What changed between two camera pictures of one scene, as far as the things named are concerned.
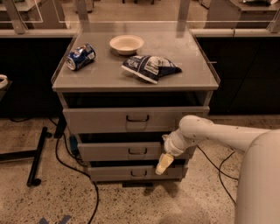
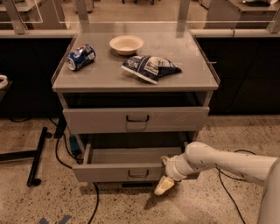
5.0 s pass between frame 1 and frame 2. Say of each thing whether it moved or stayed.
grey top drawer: stayed
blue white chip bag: stayed
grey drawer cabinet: stayed
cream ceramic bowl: stayed
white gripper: moved
